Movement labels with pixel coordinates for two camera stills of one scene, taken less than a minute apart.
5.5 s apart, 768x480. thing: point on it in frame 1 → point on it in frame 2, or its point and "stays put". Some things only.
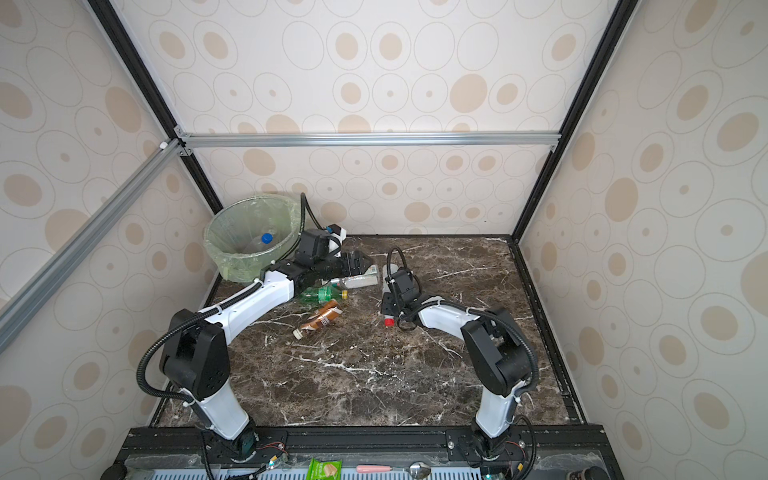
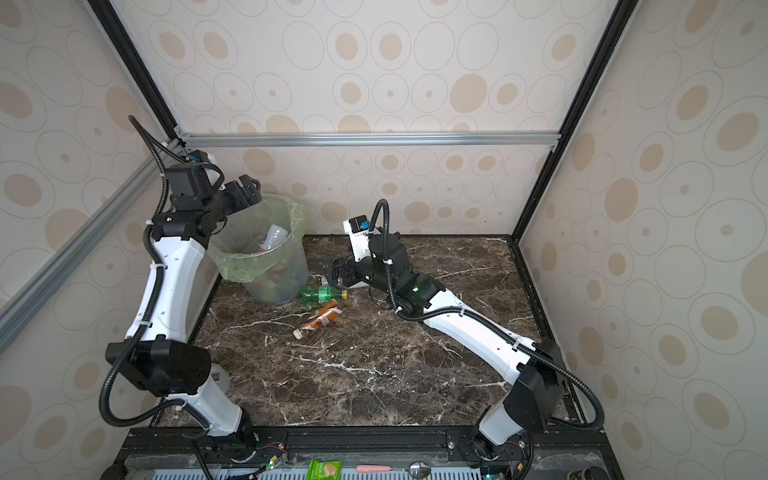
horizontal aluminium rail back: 372,138 stays put
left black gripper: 350,268 → 245,198
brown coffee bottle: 327,313 stays put
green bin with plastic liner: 232,225 stays put
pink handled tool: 372,468 stays put
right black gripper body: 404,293 → 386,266
